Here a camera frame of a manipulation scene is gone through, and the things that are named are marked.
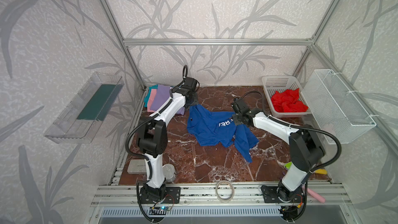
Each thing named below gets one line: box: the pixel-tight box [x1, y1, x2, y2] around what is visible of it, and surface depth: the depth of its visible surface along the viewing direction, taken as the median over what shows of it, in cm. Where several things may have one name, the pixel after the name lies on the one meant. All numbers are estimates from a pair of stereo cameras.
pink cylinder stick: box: [301, 185, 326, 204], surface depth 74 cm
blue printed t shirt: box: [187, 104, 260, 163], surface depth 95 cm
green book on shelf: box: [76, 84, 124, 122], surface depth 69 cm
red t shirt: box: [271, 88, 309, 113], surface depth 107 cm
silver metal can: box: [162, 163, 177, 183], surface depth 78 cm
